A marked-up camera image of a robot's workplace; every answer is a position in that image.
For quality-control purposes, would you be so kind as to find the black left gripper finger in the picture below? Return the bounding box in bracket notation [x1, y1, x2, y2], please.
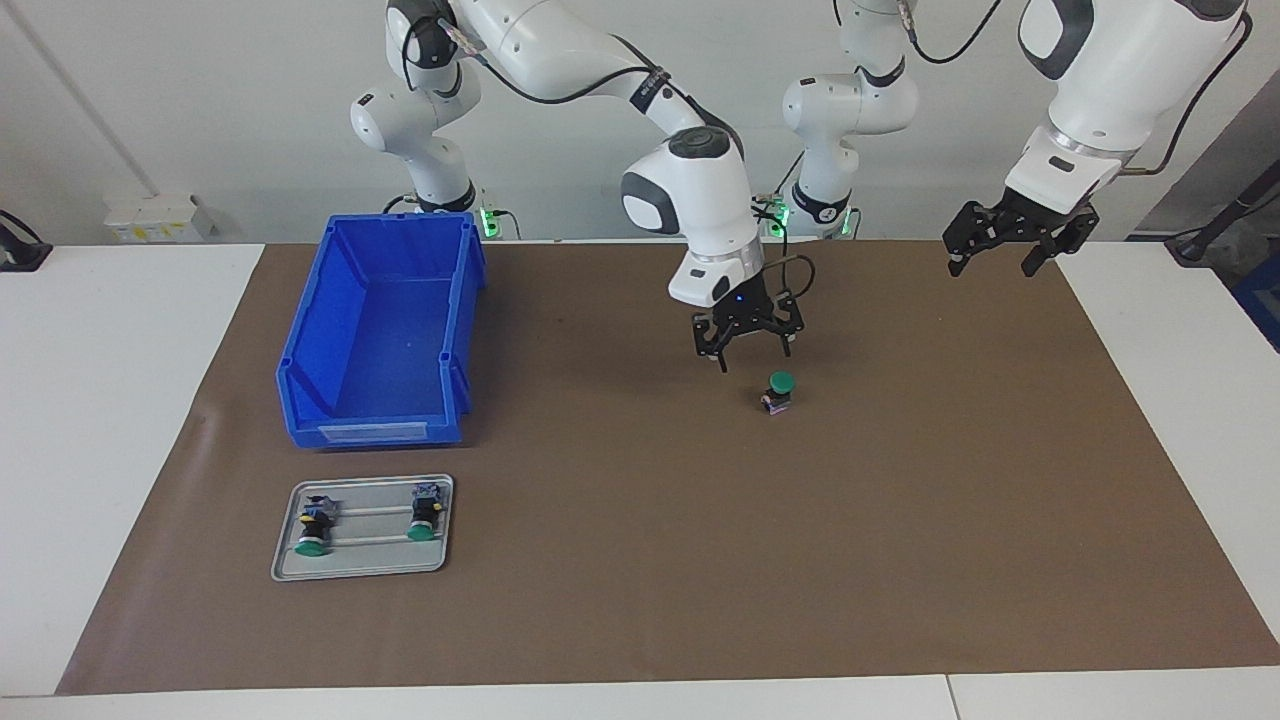
[943, 200, 1011, 278]
[1020, 205, 1102, 278]

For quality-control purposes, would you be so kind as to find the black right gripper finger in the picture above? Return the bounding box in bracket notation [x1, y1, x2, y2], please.
[765, 292, 807, 358]
[692, 313, 741, 374]

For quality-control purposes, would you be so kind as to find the black stand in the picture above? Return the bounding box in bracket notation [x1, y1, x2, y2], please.
[1165, 165, 1280, 266]

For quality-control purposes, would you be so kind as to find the blue crate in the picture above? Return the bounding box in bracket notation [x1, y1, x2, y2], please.
[1232, 260, 1280, 353]

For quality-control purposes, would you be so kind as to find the brown table mat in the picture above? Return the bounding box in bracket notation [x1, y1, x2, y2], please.
[55, 238, 1280, 696]

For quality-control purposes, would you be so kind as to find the blue plastic storage bin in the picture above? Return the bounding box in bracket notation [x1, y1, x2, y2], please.
[276, 212, 488, 449]

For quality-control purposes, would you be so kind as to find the grey metal tray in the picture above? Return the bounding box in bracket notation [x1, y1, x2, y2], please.
[270, 474, 456, 583]

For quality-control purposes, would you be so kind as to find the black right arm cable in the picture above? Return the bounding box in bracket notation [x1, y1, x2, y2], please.
[400, 10, 817, 326]

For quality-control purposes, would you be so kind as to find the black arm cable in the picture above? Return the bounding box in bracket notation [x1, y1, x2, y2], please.
[905, 0, 1257, 177]
[400, 10, 817, 326]

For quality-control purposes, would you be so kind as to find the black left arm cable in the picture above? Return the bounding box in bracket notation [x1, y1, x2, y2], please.
[905, 0, 1257, 177]

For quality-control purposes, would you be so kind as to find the white wall box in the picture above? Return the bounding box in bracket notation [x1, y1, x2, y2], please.
[103, 193, 216, 244]

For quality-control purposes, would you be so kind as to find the black clamp mount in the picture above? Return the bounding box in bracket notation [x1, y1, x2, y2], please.
[0, 210, 53, 273]

